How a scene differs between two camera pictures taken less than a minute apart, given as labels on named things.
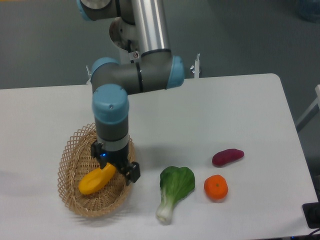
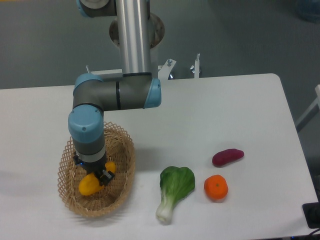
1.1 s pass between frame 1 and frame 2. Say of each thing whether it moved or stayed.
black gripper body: moved
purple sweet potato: stayed
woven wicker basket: stayed
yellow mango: stayed
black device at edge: stayed
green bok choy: stayed
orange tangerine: stayed
